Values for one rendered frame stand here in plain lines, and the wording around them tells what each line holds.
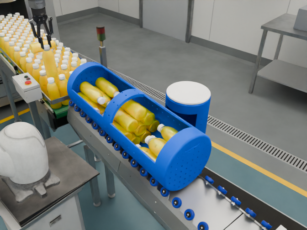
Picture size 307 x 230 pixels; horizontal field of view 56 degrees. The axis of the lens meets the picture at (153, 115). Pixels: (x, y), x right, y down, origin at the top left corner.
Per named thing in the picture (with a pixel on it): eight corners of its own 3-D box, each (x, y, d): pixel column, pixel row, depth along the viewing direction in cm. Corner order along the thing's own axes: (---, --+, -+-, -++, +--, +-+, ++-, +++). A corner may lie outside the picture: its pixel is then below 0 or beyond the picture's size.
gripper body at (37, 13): (32, 9, 156) (36, 27, 161) (48, 7, 160) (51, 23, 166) (27, 7, 161) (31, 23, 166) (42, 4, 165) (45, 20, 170)
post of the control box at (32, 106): (56, 199, 239) (27, 96, 181) (54, 196, 242) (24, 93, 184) (60, 196, 241) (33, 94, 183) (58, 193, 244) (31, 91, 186)
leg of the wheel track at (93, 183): (95, 208, 232) (86, 150, 196) (92, 203, 236) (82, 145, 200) (102, 204, 235) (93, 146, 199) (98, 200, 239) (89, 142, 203)
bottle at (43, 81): (44, 95, 201) (38, 71, 190) (55, 95, 201) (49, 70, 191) (42, 101, 195) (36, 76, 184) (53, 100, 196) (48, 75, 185)
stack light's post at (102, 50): (111, 154, 284) (101, 48, 220) (109, 151, 286) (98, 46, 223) (114, 152, 286) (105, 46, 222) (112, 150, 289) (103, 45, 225)
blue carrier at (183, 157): (161, 202, 122) (166, 151, 106) (69, 110, 177) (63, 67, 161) (207, 174, 137) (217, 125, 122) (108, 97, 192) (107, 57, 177)
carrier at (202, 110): (163, 170, 246) (159, 197, 223) (168, 80, 195) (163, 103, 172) (197, 175, 243) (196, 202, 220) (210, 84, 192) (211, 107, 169)
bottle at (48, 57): (60, 75, 185) (54, 49, 174) (49, 79, 181) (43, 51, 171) (55, 72, 190) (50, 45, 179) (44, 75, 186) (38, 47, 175)
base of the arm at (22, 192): (22, 211, 109) (19, 201, 106) (0, 177, 122) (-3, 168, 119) (66, 188, 120) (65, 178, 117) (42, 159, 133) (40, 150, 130)
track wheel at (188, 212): (194, 213, 114) (197, 213, 116) (187, 206, 117) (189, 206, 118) (189, 222, 115) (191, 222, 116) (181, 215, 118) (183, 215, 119)
